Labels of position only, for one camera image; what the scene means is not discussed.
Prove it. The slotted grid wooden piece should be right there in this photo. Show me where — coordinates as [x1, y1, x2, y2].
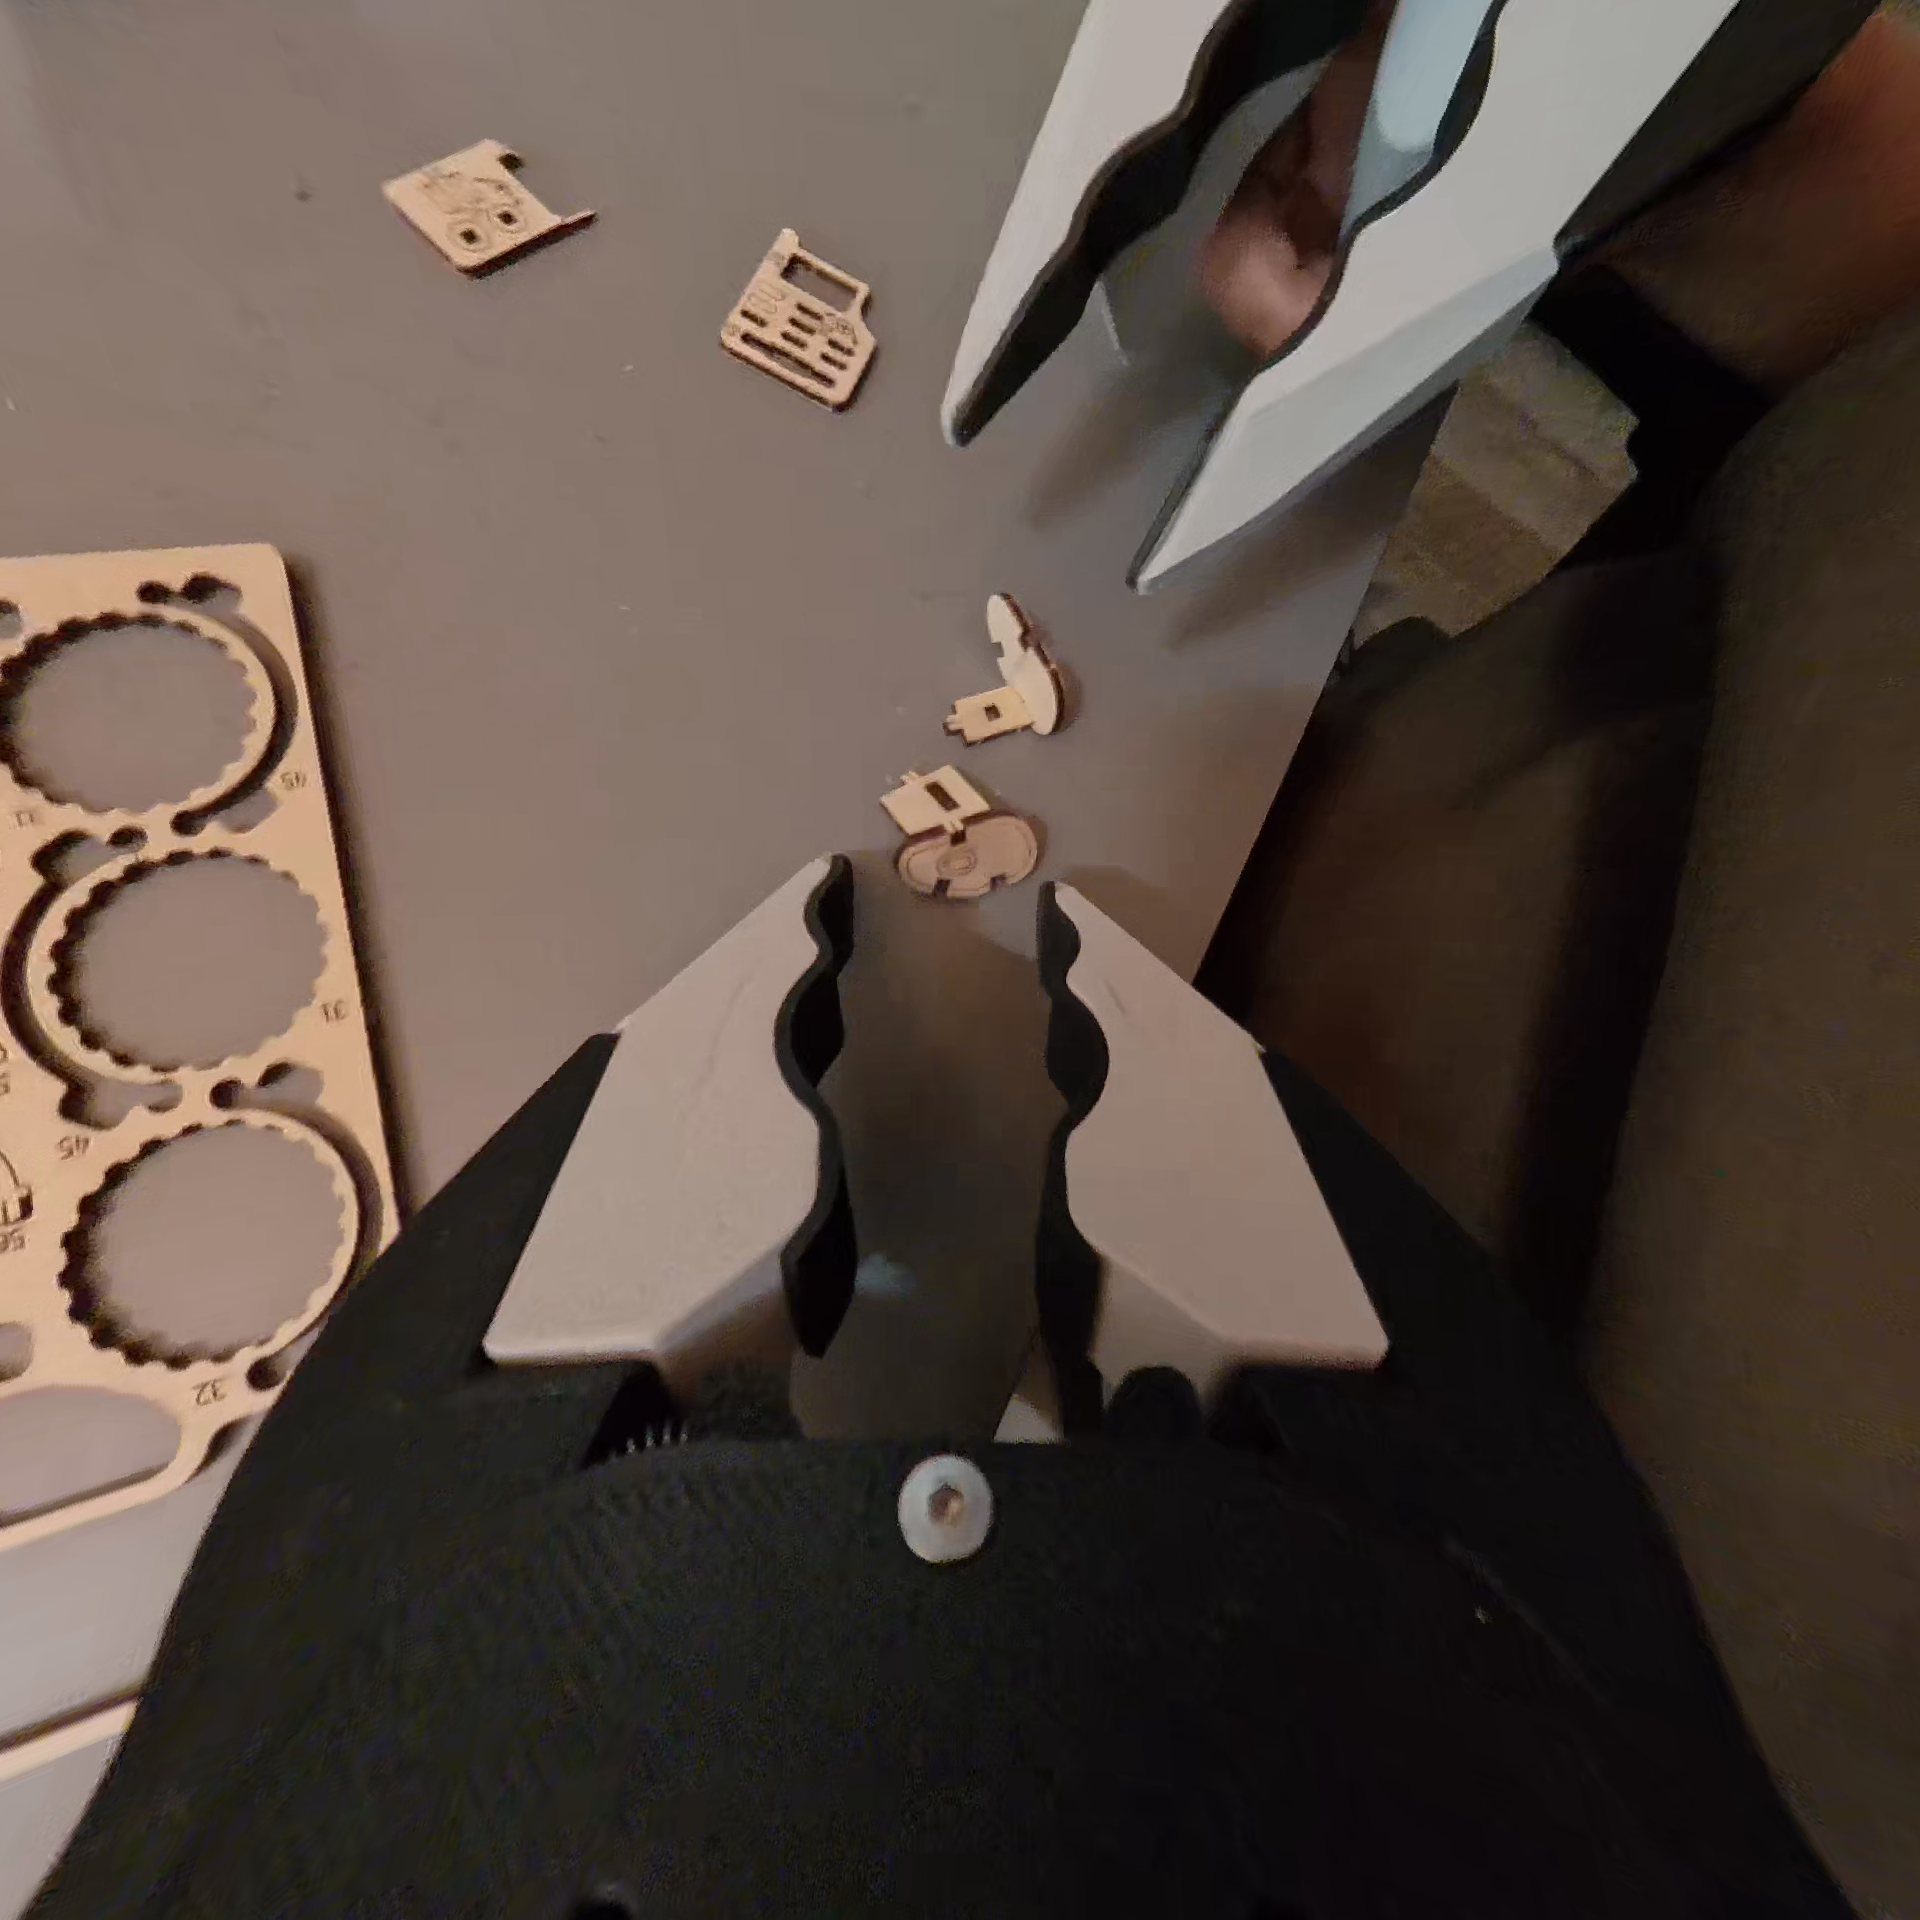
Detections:
[719, 229, 880, 412]

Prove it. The L-shaped wooden piece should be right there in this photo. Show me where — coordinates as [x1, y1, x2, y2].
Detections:
[944, 592, 1069, 748]

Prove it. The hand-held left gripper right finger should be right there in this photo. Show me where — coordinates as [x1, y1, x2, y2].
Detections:
[1034, 882, 1389, 1389]

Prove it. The wooden sheet with round holes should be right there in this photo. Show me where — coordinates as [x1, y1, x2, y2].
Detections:
[0, 543, 404, 1555]

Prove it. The grey desk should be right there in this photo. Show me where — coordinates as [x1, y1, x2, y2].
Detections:
[0, 0, 1448, 1920]

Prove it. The person's right hand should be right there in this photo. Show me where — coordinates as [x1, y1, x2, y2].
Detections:
[1197, 30, 1374, 360]

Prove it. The pale flat board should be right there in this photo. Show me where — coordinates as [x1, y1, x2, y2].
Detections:
[0, 1702, 144, 1920]

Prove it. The small oval wooden assembly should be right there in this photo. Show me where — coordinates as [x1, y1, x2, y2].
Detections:
[880, 765, 1045, 904]

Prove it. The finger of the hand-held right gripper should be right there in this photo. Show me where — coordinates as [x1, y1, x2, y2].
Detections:
[941, 0, 1254, 448]
[1125, 0, 1743, 594]

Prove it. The person's brown clothing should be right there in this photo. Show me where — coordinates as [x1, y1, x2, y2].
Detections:
[1199, 323, 1920, 1920]

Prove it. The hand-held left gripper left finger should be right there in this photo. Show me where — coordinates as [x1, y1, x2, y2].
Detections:
[482, 855, 860, 1374]

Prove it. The square notched wooden piece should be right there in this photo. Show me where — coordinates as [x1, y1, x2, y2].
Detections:
[381, 138, 597, 282]

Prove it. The person's right forearm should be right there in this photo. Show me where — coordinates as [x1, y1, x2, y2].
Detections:
[1590, 7, 1920, 395]

